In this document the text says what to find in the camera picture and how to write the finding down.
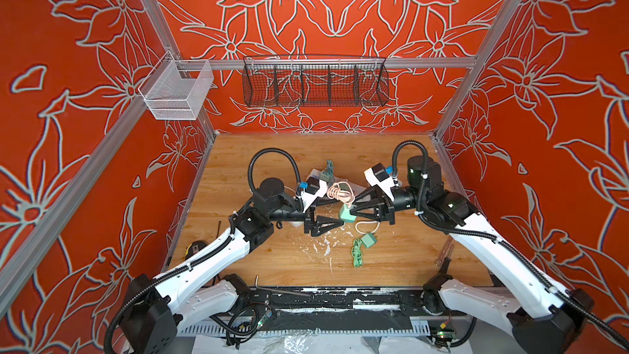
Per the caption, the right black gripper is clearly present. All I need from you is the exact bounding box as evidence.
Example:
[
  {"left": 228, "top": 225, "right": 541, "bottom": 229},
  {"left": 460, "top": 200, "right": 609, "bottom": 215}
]
[{"left": 349, "top": 184, "right": 431, "bottom": 227}]

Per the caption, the green charger plug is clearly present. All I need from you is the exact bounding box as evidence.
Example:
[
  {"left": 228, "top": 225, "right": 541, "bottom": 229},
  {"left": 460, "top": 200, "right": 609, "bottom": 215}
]
[
  {"left": 360, "top": 233, "right": 378, "bottom": 248},
  {"left": 338, "top": 204, "right": 357, "bottom": 223}
]

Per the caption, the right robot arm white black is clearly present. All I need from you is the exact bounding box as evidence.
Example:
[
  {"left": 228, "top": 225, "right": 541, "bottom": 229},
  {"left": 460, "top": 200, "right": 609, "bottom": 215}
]
[{"left": 350, "top": 140, "right": 628, "bottom": 353}]

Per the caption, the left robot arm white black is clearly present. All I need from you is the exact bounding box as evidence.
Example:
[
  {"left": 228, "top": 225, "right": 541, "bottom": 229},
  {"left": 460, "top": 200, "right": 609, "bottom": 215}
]
[{"left": 103, "top": 147, "right": 343, "bottom": 353}]

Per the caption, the white multicolour power strip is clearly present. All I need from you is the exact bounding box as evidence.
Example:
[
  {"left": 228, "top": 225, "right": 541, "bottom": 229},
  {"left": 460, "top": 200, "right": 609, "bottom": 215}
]
[{"left": 307, "top": 169, "right": 366, "bottom": 204}]

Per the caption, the black yellow tape measure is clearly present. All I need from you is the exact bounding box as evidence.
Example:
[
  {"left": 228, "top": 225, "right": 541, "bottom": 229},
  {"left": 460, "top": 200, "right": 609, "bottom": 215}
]
[{"left": 184, "top": 221, "right": 222, "bottom": 261}]

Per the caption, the white power strip cable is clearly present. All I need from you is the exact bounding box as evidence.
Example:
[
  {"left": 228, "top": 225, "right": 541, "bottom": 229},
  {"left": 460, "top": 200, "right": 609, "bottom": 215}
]
[{"left": 354, "top": 220, "right": 382, "bottom": 236}]

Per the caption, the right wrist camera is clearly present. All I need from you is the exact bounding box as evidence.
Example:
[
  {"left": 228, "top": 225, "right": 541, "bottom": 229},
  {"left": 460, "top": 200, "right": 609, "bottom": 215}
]
[{"left": 364, "top": 163, "right": 396, "bottom": 201}]

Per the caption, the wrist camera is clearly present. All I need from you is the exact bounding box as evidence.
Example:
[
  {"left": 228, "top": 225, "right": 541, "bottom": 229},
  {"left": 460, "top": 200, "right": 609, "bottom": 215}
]
[
  {"left": 364, "top": 163, "right": 396, "bottom": 201},
  {"left": 296, "top": 177, "right": 328, "bottom": 211}
]

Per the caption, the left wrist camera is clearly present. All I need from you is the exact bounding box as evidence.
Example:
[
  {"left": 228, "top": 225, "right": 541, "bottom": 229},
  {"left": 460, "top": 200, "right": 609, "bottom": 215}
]
[{"left": 296, "top": 177, "right": 328, "bottom": 211}]

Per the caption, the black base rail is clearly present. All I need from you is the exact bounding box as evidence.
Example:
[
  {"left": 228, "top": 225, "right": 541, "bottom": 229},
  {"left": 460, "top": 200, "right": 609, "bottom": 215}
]
[{"left": 215, "top": 284, "right": 468, "bottom": 335}]

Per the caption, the black wire wall basket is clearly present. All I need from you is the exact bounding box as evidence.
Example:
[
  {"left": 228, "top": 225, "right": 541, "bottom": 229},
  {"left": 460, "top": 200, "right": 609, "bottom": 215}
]
[{"left": 242, "top": 54, "right": 391, "bottom": 108}]

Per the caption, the clear plastic wall bin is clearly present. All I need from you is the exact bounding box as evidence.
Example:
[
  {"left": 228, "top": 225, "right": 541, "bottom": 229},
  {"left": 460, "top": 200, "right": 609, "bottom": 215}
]
[{"left": 139, "top": 51, "right": 215, "bottom": 121}]

